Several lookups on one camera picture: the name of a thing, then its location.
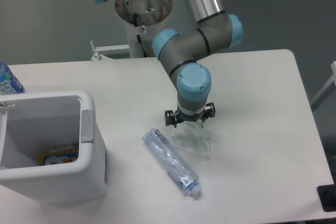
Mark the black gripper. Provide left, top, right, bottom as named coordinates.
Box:
left=164, top=102, right=216, bottom=127

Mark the clear plastic wrapper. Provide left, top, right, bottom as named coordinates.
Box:
left=170, top=121, right=212, bottom=160

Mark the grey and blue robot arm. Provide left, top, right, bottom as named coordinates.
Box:
left=95, top=0, right=244, bottom=126

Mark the white plastic trash can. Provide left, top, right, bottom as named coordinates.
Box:
left=1, top=90, right=108, bottom=203

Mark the crushed clear plastic bottle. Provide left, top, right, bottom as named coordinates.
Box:
left=142, top=129, right=202, bottom=197

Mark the colourful snack package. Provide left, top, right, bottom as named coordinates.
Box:
left=38, top=145, right=79, bottom=166

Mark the black clamp at table edge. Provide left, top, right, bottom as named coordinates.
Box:
left=317, top=184, right=335, bottom=212

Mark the blue labelled water bottle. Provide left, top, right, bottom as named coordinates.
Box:
left=1, top=62, right=25, bottom=95

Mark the white metal table frame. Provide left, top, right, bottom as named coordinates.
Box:
left=90, top=40, right=130, bottom=60

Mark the black cable on pedestal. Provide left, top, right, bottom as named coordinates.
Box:
left=133, top=13, right=149, bottom=58

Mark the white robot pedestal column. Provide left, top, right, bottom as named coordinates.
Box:
left=115, top=0, right=173, bottom=58

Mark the white frame at right edge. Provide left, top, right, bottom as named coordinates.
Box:
left=310, top=61, right=335, bottom=111

